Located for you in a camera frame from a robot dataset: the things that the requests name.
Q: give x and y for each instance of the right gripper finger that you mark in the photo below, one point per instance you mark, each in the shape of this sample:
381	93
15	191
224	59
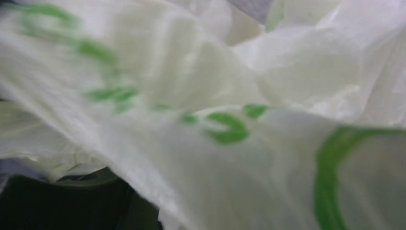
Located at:
97	201

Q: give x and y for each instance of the light green plastic bag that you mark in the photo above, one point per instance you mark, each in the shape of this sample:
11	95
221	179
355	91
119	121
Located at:
221	125

